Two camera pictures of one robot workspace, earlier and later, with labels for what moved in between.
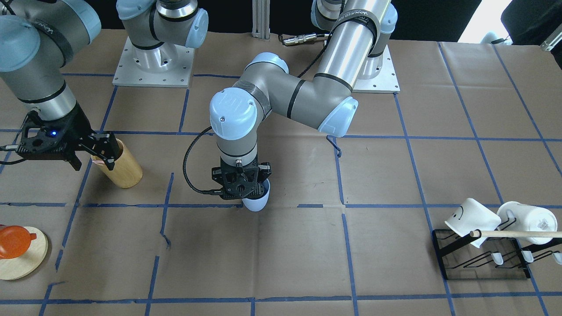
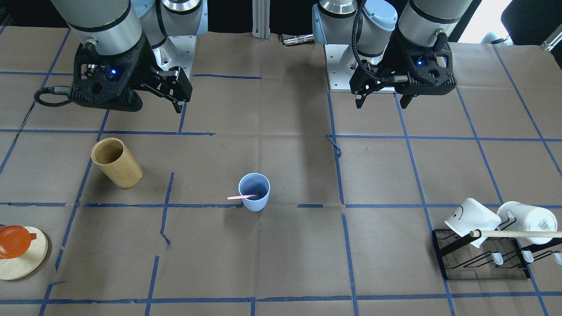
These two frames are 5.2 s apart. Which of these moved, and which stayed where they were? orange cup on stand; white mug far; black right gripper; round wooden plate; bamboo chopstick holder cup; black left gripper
Moved: black right gripper; black left gripper
Stayed: white mug far; orange cup on stand; round wooden plate; bamboo chopstick holder cup
